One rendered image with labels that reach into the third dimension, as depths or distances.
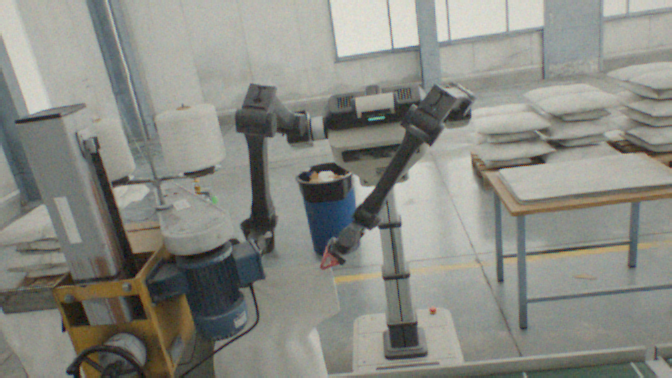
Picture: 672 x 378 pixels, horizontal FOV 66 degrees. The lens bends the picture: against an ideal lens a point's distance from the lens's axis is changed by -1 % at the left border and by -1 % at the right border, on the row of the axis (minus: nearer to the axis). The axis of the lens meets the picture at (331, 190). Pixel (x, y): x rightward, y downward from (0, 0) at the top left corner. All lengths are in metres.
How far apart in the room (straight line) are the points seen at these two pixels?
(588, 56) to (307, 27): 4.96
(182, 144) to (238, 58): 8.47
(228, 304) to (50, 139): 0.59
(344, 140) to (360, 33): 7.64
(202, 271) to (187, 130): 0.37
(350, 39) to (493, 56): 2.56
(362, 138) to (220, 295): 0.85
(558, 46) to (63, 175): 9.36
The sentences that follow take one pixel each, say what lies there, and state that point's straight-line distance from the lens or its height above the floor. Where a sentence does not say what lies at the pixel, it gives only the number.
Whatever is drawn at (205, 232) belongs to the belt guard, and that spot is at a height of 1.41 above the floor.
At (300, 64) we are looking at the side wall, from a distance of 9.67.
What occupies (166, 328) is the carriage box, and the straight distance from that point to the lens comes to 1.51.
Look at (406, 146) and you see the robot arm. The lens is 1.49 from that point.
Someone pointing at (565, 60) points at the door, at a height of 0.28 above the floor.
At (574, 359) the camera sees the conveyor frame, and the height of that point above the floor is 0.40.
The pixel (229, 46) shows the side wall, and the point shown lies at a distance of 9.86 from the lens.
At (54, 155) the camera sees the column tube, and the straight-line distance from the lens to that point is 1.32.
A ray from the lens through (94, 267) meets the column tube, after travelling 1.40.
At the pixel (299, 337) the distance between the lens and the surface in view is 1.89.
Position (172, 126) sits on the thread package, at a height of 1.66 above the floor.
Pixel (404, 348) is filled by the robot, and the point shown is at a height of 0.30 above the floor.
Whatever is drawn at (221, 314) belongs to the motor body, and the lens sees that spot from 1.44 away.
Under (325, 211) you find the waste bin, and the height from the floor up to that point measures 0.41.
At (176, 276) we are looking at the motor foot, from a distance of 1.42.
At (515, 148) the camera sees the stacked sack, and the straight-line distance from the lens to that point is 5.03.
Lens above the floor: 1.90
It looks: 20 degrees down
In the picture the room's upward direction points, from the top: 9 degrees counter-clockwise
